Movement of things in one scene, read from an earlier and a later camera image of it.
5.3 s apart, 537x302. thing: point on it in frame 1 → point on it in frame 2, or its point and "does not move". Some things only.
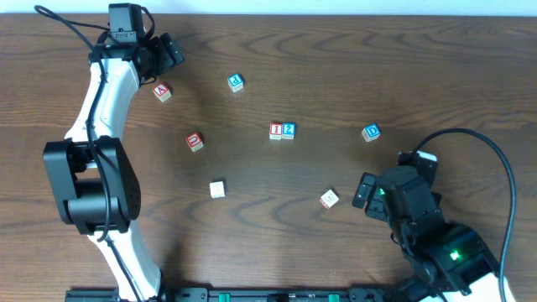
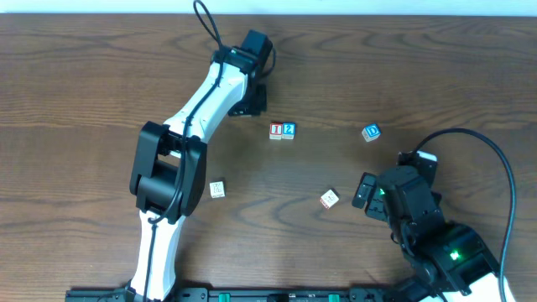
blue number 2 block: (288, 131) does not move
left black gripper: (166, 54) → (248, 107)
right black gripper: (375, 201) does not move
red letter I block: (275, 131) does not move
